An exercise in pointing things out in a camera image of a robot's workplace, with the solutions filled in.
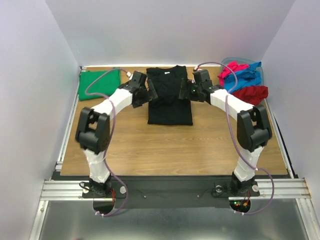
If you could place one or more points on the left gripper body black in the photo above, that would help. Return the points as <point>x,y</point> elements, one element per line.
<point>146,92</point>

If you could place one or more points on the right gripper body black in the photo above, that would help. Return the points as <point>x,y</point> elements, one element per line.
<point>187,89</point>

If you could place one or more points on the black t shirt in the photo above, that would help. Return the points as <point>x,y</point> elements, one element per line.
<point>167,109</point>

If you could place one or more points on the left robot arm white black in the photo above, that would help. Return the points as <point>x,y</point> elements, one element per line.
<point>96,127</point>

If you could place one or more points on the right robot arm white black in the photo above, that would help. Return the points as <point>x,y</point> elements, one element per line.
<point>253,129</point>

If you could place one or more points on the folded green t shirt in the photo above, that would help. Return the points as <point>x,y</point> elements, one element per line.
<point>98,82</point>

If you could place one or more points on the pink t shirt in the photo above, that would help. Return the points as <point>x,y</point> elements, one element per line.
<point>235,67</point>

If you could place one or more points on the blue t shirt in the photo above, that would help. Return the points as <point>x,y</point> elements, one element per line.
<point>245,78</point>

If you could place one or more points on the grey plastic bin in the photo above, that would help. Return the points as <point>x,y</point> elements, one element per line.
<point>242,61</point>

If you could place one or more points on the red t shirt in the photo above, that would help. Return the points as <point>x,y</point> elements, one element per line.
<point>254,94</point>

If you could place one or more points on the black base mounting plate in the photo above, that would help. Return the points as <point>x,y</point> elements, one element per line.
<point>159,192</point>

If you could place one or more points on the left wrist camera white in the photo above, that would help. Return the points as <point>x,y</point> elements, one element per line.
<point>129,75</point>

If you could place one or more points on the aluminium frame rail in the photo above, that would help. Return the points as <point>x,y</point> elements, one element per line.
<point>61,155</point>

